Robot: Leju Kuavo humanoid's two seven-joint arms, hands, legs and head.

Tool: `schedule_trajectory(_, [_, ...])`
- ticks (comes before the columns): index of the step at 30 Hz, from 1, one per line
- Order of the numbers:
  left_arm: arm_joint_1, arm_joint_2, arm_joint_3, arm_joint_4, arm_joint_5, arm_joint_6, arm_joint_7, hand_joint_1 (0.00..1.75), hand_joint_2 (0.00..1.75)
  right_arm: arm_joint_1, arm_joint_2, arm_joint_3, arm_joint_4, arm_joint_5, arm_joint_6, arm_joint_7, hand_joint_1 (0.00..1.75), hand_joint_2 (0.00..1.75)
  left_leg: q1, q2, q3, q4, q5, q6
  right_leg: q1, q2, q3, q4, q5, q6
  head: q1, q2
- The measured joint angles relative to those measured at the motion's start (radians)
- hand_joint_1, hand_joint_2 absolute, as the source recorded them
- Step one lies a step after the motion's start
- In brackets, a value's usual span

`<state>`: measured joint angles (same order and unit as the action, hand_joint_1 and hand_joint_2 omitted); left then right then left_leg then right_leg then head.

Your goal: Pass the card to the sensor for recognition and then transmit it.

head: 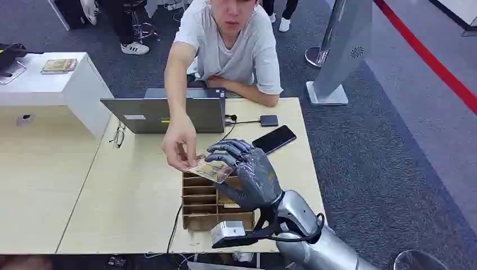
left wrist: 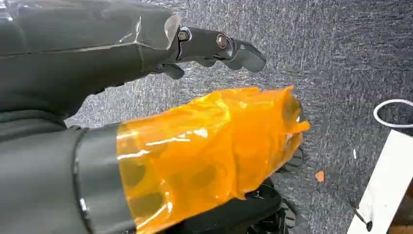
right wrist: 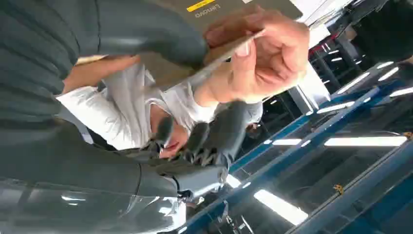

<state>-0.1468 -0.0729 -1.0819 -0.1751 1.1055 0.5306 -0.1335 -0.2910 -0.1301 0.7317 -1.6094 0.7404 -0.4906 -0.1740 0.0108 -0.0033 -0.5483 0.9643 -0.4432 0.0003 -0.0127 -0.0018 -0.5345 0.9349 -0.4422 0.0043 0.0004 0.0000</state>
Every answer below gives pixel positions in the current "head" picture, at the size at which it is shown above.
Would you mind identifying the standing person in dark trousers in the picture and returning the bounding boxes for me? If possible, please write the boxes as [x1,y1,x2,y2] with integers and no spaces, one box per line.
[262,0,300,33]

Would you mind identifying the black device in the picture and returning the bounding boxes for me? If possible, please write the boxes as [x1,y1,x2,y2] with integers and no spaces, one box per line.
[0,43,44,72]

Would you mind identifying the dark grey usb hub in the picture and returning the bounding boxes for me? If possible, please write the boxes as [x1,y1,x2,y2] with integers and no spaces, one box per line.
[259,114,280,128]

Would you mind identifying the grey kiosk stand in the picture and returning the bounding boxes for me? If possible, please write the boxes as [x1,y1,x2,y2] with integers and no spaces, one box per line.
[305,0,374,106]

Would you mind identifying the white cable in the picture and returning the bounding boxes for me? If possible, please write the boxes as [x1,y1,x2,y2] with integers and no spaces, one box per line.
[143,252,196,270]

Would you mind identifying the chrome stool base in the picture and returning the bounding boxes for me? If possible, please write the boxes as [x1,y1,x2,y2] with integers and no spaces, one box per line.
[125,0,161,42]

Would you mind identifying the black cabinet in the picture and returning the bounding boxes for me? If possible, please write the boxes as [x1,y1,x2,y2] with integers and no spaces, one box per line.
[47,0,98,32]

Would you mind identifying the red floor tape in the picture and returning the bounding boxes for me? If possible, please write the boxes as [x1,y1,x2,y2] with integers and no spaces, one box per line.
[373,0,477,115]

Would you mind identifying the black power cable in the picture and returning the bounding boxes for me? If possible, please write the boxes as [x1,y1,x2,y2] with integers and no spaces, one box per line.
[165,114,238,255]

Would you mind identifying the person in white sneakers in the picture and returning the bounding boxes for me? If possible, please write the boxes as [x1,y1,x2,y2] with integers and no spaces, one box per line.
[106,0,151,56]

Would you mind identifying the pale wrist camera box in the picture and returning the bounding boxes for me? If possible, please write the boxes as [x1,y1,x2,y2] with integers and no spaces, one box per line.
[210,220,259,250]

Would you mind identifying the chrome stanchion post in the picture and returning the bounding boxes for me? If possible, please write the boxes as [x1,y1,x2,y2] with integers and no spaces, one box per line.
[304,0,346,69]

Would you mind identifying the desk cable grommet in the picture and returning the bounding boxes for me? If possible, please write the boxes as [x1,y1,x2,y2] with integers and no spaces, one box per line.
[15,113,35,127]

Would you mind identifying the thin black hub cable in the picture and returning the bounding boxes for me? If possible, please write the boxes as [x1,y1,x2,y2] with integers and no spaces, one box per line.
[225,119,262,126]

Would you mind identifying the grey laptop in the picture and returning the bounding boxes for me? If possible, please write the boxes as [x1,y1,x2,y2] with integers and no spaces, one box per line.
[100,87,227,134]

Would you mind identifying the eyeglasses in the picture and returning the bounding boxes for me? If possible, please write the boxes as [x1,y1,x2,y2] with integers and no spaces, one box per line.
[108,120,127,150]

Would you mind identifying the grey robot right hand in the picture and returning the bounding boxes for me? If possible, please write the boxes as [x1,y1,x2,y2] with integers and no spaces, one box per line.
[204,138,285,212]

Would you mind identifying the wooden card box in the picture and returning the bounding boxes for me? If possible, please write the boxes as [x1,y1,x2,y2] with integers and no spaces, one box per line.
[181,170,259,232]

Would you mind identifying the black smartphone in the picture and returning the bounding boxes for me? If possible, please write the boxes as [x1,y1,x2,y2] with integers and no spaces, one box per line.
[251,124,298,155]

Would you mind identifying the stack of printed cards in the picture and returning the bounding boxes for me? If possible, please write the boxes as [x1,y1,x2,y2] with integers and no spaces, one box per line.
[40,58,78,75]

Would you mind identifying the clear flat tray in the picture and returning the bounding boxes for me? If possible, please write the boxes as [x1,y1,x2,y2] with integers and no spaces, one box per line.
[0,61,28,86]

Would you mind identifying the person at desk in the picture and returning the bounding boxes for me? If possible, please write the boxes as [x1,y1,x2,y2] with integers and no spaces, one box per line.
[162,0,284,173]

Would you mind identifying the black power strip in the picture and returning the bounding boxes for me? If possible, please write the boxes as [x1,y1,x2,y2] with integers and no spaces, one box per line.
[107,255,128,268]

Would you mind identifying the person's left hand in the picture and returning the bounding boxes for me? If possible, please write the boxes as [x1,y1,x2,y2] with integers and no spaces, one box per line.
[206,76,229,90]

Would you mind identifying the person's right hand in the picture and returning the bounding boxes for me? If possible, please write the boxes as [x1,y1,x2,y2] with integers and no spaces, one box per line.
[162,115,198,173]

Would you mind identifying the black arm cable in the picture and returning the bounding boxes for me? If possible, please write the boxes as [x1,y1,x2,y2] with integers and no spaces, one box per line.
[267,212,326,245]

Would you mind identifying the white cabinet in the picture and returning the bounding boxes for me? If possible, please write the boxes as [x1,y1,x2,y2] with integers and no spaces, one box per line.
[0,51,114,140]

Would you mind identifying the printed card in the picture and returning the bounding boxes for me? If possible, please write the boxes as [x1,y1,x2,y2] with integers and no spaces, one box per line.
[186,152,236,185]

